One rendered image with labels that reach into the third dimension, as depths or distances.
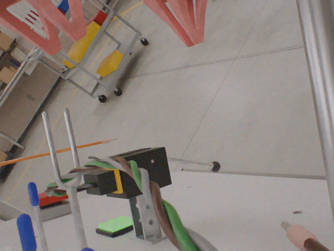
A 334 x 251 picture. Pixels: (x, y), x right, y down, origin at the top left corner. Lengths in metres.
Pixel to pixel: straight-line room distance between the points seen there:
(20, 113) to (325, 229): 8.34
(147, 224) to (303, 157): 1.50
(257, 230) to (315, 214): 0.06
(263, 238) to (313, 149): 1.51
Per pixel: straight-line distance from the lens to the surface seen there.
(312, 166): 1.81
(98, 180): 0.36
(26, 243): 0.23
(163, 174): 0.40
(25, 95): 8.61
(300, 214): 0.41
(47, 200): 0.60
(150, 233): 0.41
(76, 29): 0.36
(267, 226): 0.39
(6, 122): 8.57
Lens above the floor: 1.27
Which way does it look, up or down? 25 degrees down
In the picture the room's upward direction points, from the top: 55 degrees counter-clockwise
